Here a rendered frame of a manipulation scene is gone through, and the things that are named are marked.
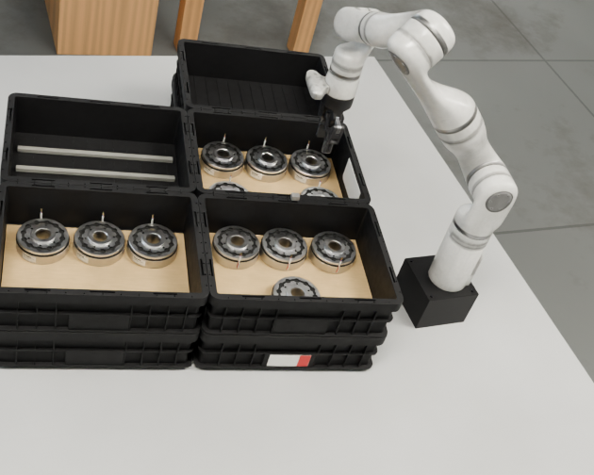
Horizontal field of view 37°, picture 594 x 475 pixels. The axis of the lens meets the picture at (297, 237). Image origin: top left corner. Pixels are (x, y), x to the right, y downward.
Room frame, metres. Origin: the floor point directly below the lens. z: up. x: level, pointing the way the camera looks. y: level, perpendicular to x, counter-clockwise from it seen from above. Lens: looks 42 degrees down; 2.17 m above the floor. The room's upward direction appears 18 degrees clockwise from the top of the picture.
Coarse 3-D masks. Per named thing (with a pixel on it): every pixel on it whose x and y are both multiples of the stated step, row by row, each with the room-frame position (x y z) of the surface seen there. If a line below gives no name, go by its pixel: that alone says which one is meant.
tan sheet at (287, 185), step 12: (288, 156) 1.76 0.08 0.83; (204, 180) 1.57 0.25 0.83; (216, 180) 1.59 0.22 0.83; (228, 180) 1.60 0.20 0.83; (240, 180) 1.61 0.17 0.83; (252, 180) 1.63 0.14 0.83; (288, 180) 1.67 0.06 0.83; (336, 180) 1.73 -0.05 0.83; (276, 192) 1.61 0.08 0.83; (288, 192) 1.63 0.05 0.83; (300, 192) 1.64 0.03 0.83; (336, 192) 1.68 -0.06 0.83
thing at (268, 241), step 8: (272, 232) 1.44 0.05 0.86; (280, 232) 1.45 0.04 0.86; (288, 232) 1.46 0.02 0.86; (264, 240) 1.41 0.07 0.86; (272, 240) 1.41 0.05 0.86; (296, 240) 1.44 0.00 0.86; (304, 240) 1.45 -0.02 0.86; (264, 248) 1.38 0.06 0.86; (272, 248) 1.39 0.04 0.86; (296, 248) 1.41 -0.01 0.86; (304, 248) 1.43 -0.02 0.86; (272, 256) 1.37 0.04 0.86; (280, 256) 1.37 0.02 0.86; (288, 256) 1.38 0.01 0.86; (296, 256) 1.39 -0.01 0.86; (304, 256) 1.40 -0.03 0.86
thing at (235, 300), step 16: (352, 208) 1.53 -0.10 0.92; (368, 208) 1.54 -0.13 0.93; (208, 240) 1.28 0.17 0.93; (384, 240) 1.45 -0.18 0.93; (208, 256) 1.24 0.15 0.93; (384, 256) 1.40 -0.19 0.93; (208, 272) 1.20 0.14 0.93; (400, 288) 1.32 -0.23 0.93; (224, 304) 1.14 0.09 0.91; (240, 304) 1.16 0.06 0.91; (256, 304) 1.17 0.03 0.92; (272, 304) 1.18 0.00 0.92; (288, 304) 1.19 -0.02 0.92; (304, 304) 1.20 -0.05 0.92; (320, 304) 1.21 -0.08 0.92; (336, 304) 1.23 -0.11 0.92; (352, 304) 1.24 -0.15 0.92; (368, 304) 1.25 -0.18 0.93; (384, 304) 1.26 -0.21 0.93; (400, 304) 1.28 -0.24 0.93
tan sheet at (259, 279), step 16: (352, 240) 1.53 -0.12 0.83; (224, 272) 1.31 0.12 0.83; (240, 272) 1.32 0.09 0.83; (256, 272) 1.34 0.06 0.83; (272, 272) 1.35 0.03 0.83; (288, 272) 1.37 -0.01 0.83; (304, 272) 1.38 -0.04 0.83; (320, 272) 1.40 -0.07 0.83; (352, 272) 1.43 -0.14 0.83; (224, 288) 1.26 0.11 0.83; (240, 288) 1.28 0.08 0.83; (256, 288) 1.29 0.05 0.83; (320, 288) 1.35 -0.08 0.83; (336, 288) 1.36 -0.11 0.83; (352, 288) 1.38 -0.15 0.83; (368, 288) 1.40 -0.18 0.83
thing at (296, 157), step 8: (296, 152) 1.75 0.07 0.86; (304, 152) 1.76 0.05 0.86; (312, 152) 1.77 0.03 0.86; (296, 160) 1.72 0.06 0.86; (328, 160) 1.75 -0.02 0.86; (296, 168) 1.69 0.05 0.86; (304, 168) 1.70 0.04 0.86; (320, 168) 1.72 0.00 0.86; (328, 168) 1.72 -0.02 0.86; (312, 176) 1.68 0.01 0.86; (320, 176) 1.69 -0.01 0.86
